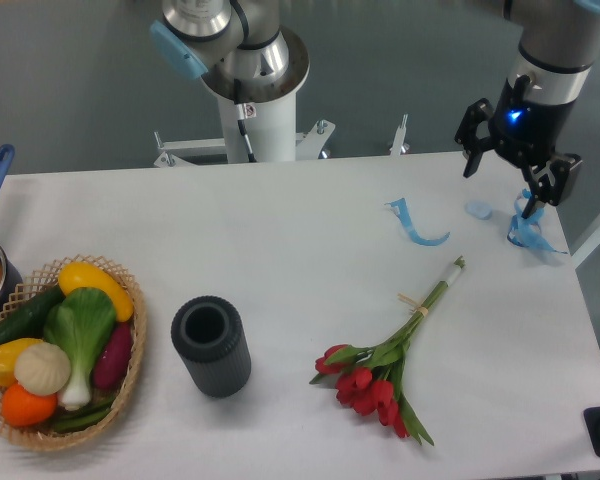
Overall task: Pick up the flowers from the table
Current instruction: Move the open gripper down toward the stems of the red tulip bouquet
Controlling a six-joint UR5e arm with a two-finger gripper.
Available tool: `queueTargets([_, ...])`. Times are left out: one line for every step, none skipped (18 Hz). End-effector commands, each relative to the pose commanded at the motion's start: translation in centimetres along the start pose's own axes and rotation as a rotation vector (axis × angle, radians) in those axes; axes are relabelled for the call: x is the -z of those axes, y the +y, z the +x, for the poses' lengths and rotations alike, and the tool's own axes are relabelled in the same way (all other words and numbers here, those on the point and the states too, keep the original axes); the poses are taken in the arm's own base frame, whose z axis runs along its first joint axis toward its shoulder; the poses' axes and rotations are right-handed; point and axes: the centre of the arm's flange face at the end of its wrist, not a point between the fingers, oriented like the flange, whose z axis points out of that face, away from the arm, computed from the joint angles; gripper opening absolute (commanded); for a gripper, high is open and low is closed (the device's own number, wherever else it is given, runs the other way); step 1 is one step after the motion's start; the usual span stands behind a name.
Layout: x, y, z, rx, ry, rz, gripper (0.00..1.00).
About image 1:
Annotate dark grey ribbed vase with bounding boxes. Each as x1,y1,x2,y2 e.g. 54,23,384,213
171,296,251,398

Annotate purple sweet potato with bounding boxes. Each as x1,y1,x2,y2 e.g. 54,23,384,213
92,323,133,390

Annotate woven wicker basket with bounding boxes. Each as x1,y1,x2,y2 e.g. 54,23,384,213
0,254,147,452

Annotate yellow bell pepper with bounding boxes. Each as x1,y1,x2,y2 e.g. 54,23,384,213
0,338,42,388

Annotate cream white bun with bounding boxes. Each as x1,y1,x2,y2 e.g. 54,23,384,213
14,342,71,396

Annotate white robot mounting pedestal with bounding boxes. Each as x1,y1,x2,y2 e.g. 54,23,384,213
152,89,411,168

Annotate orange fruit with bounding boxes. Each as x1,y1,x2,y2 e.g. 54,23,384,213
1,383,58,427

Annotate green bok choy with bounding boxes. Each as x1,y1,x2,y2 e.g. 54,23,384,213
43,288,116,411

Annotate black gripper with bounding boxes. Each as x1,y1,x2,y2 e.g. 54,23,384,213
454,75,582,219

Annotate dark green cucumber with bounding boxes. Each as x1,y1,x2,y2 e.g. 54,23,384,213
0,285,65,345

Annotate green bean pods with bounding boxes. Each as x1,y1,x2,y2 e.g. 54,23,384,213
50,396,114,434

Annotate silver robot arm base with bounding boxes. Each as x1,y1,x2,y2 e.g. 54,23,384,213
150,1,309,103

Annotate red tulip bouquet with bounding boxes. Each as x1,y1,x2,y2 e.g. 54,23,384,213
310,256,466,445

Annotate blue ribbon strip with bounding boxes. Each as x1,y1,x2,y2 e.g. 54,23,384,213
386,197,450,247

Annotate crumpled blue ribbon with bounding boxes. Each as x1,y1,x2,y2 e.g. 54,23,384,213
507,189,567,254

